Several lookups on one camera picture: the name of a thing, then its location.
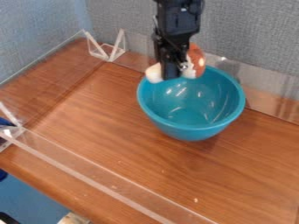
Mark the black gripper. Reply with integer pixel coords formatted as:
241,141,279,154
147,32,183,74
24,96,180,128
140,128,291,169
154,0,204,81

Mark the brown white toy mushroom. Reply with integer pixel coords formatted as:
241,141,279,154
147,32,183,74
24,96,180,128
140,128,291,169
144,43,206,83

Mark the blue plastic bowl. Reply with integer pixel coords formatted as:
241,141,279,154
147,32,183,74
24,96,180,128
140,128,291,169
136,66,246,141

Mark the clear acrylic back barrier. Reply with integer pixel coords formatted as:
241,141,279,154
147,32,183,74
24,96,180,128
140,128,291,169
120,31,299,126

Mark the clear acrylic barrier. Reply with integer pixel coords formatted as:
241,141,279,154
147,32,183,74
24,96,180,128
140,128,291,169
120,31,299,126
0,102,218,224

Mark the clear acrylic front barrier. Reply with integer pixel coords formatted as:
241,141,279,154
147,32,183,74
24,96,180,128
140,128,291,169
0,102,218,224

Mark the clear acrylic corner bracket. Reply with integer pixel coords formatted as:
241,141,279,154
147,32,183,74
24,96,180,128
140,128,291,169
83,29,127,62

